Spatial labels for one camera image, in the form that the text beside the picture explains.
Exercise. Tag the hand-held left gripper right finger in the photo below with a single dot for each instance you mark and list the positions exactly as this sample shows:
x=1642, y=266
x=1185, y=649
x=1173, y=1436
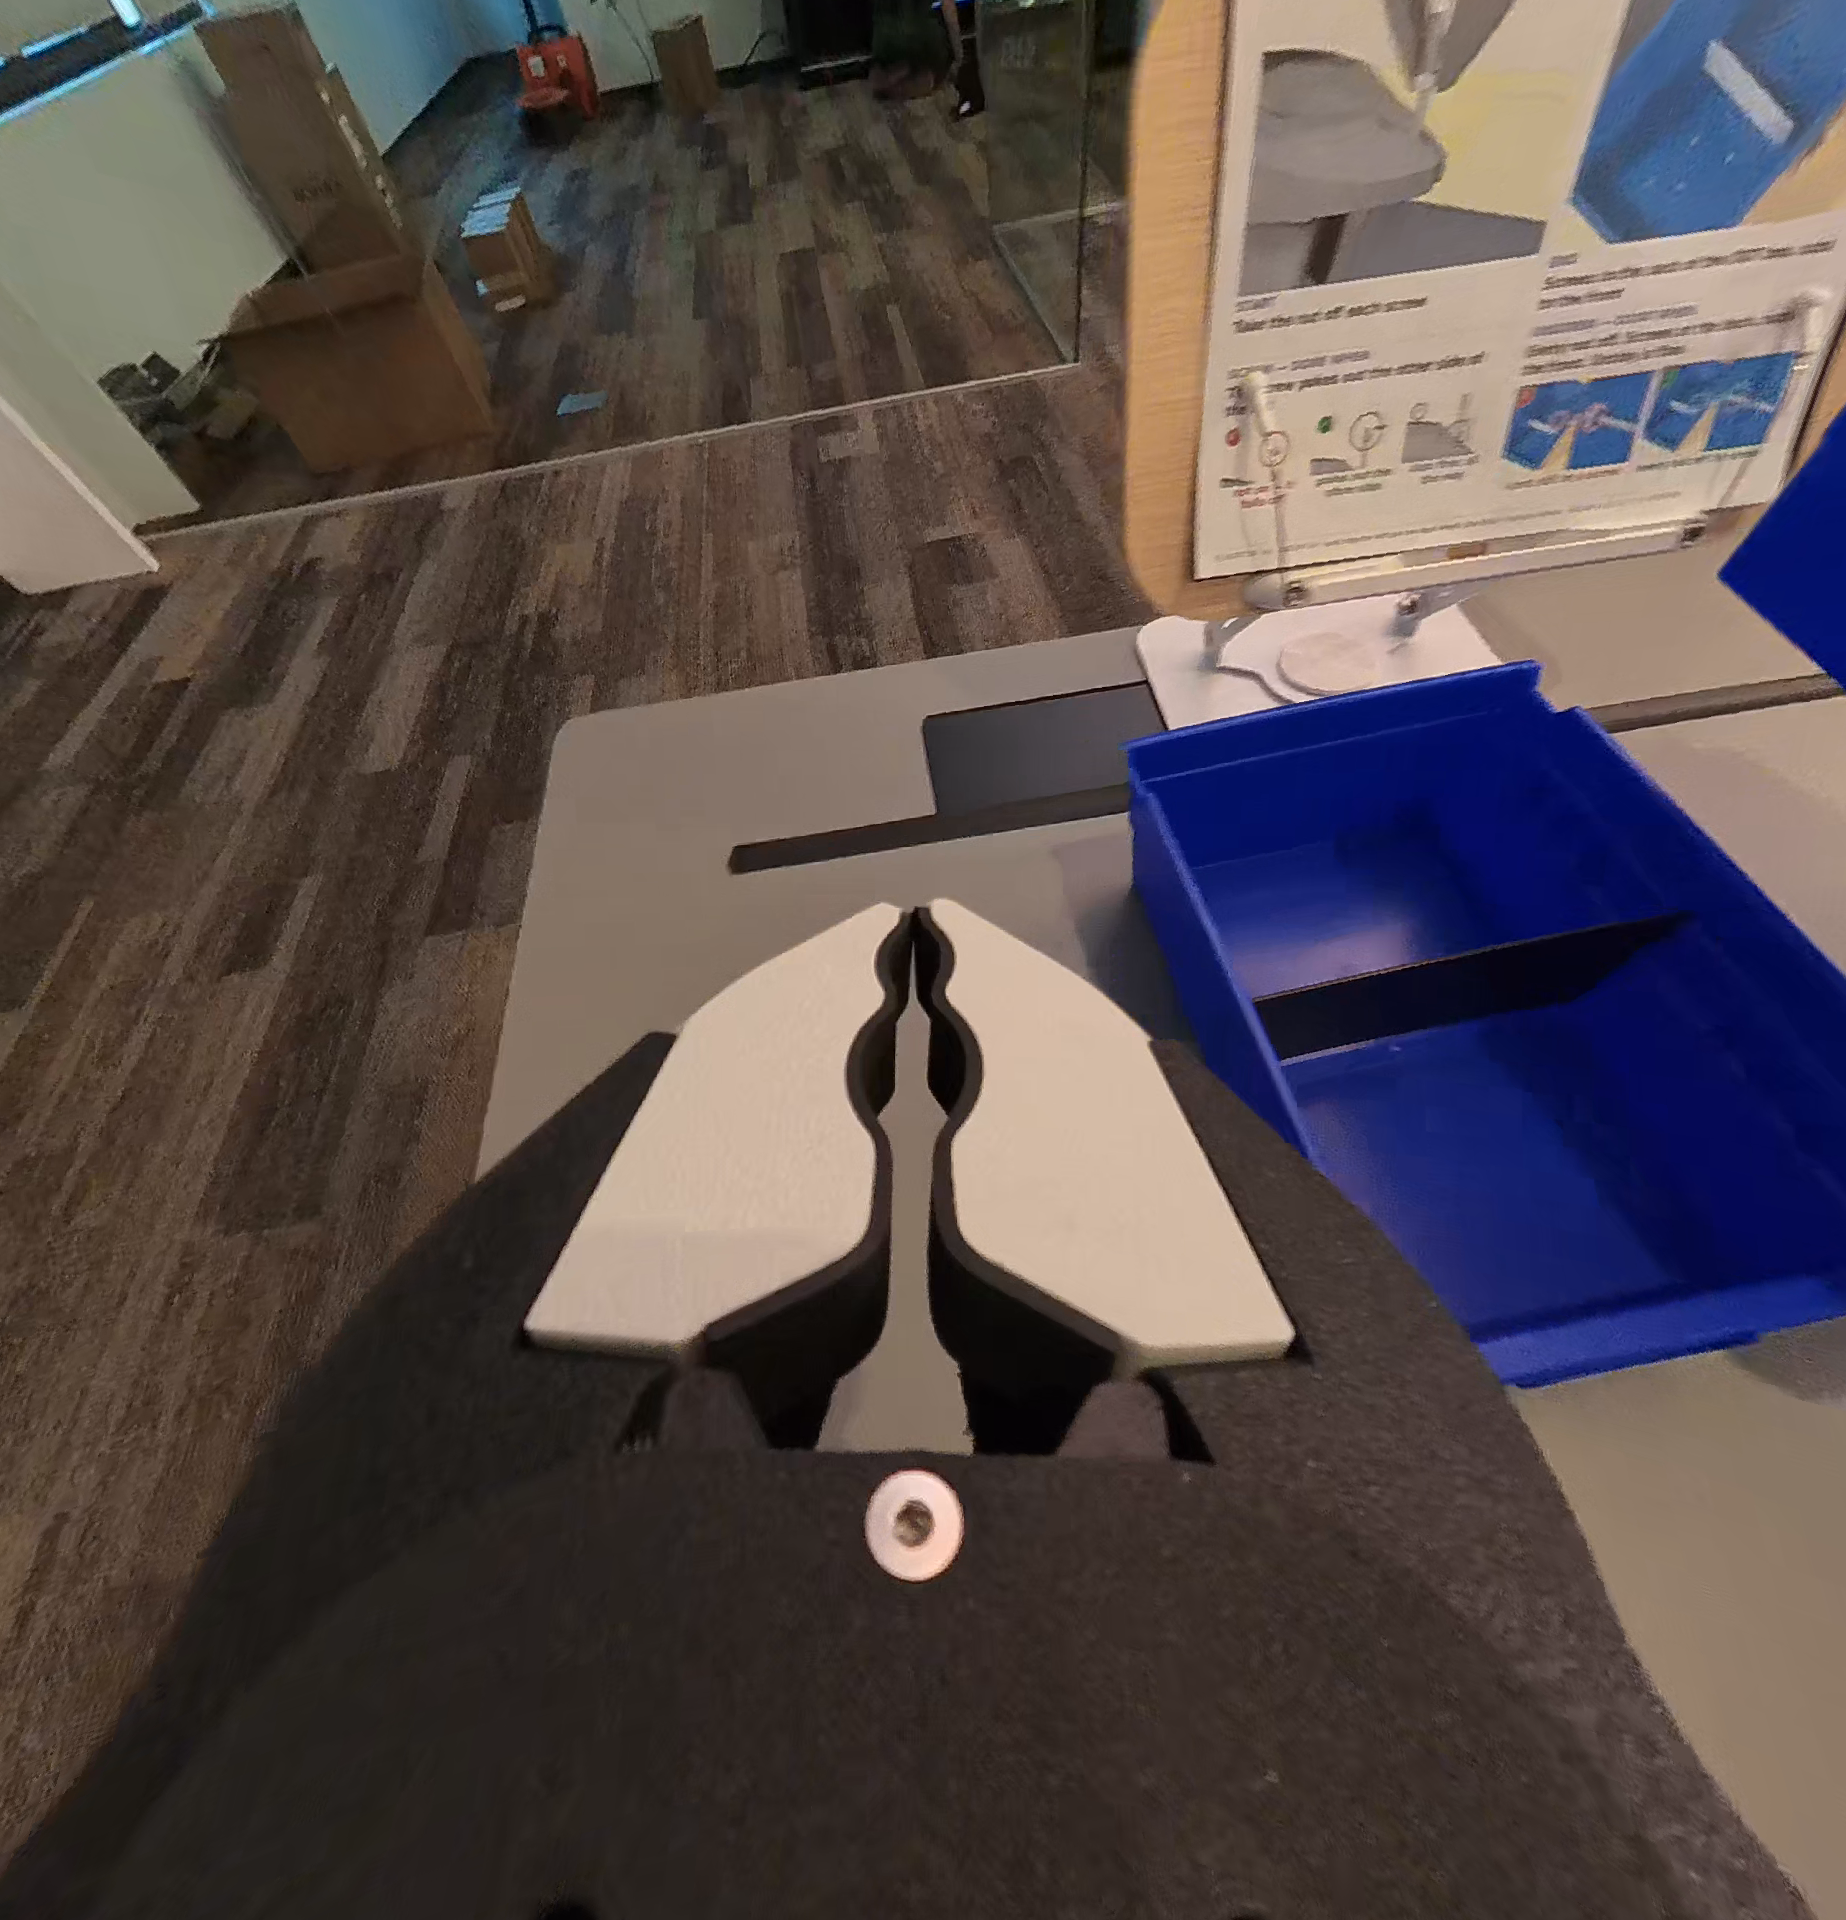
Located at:
x=1087, y=1186

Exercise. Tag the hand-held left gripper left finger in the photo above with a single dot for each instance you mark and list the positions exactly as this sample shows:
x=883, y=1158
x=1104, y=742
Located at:
x=710, y=1170

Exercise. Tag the blue plastic bin with divider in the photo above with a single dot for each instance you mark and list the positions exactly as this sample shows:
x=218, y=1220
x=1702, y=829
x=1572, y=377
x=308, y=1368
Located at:
x=1536, y=1200

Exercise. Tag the plain blue plastic bin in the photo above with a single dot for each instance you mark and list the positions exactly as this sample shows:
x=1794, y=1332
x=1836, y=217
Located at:
x=1822, y=585

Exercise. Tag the black bin divider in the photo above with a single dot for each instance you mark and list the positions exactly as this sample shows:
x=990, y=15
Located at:
x=1464, y=984

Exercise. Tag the dark desk pad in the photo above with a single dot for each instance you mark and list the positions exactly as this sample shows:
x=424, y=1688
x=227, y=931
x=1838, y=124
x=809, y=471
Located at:
x=1030, y=749

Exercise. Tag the papers on wooden table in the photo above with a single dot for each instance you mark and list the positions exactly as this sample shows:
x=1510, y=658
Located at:
x=1161, y=297

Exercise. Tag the small cardboard box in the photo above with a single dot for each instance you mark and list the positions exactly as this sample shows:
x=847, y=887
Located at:
x=507, y=248

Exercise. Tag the red floor machine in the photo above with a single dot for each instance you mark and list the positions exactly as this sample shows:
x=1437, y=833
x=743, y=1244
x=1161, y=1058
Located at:
x=551, y=75

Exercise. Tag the brown paper bag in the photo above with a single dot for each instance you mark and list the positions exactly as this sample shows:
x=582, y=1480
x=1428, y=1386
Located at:
x=686, y=62

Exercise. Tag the flattened tall cardboard box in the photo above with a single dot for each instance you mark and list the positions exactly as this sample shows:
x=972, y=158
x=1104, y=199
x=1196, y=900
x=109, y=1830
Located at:
x=308, y=132

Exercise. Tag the black storage rack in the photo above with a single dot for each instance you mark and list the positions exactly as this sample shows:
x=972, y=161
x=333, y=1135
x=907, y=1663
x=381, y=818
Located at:
x=847, y=37

